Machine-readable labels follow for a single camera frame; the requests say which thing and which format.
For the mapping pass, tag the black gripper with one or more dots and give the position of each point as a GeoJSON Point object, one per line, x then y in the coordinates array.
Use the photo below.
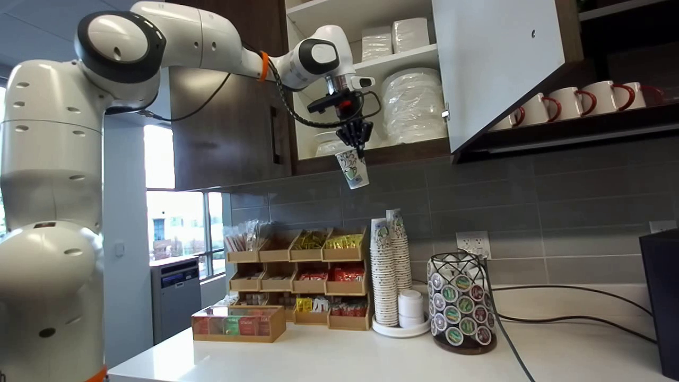
{"type": "Point", "coordinates": [353, 129]}

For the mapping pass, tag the patterned paper coffee cup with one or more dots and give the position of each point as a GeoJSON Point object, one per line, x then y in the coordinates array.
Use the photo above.
{"type": "Point", "coordinates": [353, 169]}

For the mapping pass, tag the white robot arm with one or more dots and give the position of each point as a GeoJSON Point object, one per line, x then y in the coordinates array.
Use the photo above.
{"type": "Point", "coordinates": [53, 160]}

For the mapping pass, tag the dark wood upper cabinet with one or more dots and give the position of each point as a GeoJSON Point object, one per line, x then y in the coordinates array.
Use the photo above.
{"type": "Point", "coordinates": [222, 123]}

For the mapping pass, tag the white open cabinet door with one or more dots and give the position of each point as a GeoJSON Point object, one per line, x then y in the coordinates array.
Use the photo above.
{"type": "Point", "coordinates": [496, 53]}

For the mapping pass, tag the black coffee machine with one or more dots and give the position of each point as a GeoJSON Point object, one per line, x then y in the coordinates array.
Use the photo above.
{"type": "Point", "coordinates": [661, 263]}

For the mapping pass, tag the stack of white bowls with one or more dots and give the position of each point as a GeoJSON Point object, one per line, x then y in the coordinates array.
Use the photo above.
{"type": "Point", "coordinates": [327, 142]}

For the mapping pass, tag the stack of white plates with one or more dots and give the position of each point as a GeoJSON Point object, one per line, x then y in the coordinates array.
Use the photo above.
{"type": "Point", "coordinates": [412, 107]}

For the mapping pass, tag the white napkin stack left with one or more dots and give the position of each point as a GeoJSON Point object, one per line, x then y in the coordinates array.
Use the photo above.
{"type": "Point", "coordinates": [376, 44]}

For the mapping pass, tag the white napkin stack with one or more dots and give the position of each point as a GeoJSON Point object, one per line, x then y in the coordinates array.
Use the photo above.
{"type": "Point", "coordinates": [376, 44]}
{"type": "Point", "coordinates": [410, 35]}

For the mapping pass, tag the white napkin stack right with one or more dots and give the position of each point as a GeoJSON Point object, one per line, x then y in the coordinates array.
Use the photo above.
{"type": "Point", "coordinates": [410, 35]}

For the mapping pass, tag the stack of paper cups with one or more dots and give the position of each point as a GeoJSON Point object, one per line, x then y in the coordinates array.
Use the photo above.
{"type": "Point", "coordinates": [389, 265]}

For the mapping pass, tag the wooden tea bag organizer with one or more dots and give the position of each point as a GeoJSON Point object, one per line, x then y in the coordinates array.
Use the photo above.
{"type": "Point", "coordinates": [317, 276]}

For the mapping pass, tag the stack of white lids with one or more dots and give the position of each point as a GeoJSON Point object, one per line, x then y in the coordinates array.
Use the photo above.
{"type": "Point", "coordinates": [410, 308]}

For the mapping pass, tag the small wooden tea box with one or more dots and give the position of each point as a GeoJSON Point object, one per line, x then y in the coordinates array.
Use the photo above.
{"type": "Point", "coordinates": [239, 324]}

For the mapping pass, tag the black cabinet door handle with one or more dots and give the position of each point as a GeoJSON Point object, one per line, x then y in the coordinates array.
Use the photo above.
{"type": "Point", "coordinates": [276, 157]}

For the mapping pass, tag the white wall outlet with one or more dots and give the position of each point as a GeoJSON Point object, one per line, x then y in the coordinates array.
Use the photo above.
{"type": "Point", "coordinates": [475, 242]}

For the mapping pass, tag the wire coffee pod holder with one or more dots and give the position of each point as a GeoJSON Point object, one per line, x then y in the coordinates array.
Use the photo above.
{"type": "Point", "coordinates": [462, 312]}

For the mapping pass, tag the white mug red handle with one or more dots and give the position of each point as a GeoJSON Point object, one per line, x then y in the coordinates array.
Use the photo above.
{"type": "Point", "coordinates": [628, 96]}

